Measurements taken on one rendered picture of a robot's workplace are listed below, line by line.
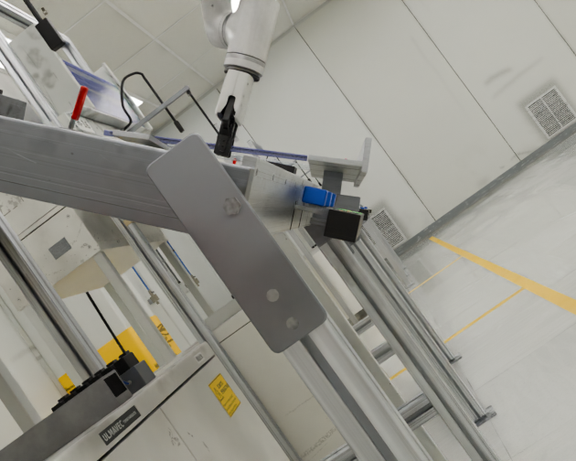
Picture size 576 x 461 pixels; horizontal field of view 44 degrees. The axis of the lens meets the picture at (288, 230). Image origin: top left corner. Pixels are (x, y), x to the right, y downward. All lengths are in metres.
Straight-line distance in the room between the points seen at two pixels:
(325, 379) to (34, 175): 0.29
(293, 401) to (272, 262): 1.59
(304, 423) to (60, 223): 0.91
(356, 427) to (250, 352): 1.55
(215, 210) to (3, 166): 0.20
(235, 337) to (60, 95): 0.92
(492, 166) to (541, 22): 1.74
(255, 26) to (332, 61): 7.36
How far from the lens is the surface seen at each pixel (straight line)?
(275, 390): 2.09
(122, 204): 0.59
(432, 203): 8.68
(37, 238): 2.24
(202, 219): 0.53
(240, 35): 1.50
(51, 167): 0.62
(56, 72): 2.36
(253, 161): 0.59
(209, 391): 1.17
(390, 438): 0.55
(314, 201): 0.93
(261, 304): 0.53
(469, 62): 8.89
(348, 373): 0.53
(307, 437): 2.12
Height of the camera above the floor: 0.64
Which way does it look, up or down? 3 degrees up
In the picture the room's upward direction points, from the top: 36 degrees counter-clockwise
